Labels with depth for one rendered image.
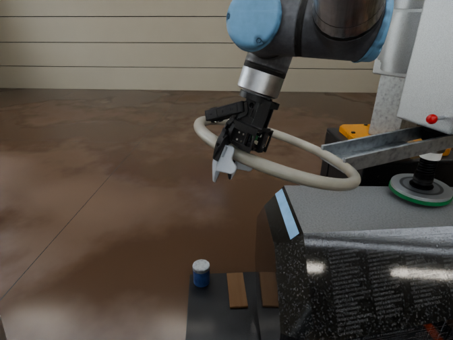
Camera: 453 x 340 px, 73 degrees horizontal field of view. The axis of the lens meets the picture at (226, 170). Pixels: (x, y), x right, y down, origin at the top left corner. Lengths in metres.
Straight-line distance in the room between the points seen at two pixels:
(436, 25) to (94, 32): 7.02
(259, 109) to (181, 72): 6.58
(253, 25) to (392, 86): 1.61
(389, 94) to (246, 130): 1.51
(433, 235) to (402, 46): 1.05
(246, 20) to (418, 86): 0.86
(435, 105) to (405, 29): 0.79
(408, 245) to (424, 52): 0.64
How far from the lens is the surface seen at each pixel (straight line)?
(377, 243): 1.16
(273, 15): 0.50
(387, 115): 2.09
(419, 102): 1.27
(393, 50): 1.97
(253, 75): 0.63
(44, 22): 8.19
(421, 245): 1.24
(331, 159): 1.04
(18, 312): 2.17
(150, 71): 7.37
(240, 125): 0.65
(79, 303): 2.06
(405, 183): 1.42
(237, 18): 0.52
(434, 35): 1.25
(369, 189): 1.41
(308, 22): 0.50
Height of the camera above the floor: 1.44
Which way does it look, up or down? 26 degrees down
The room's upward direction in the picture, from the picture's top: straight up
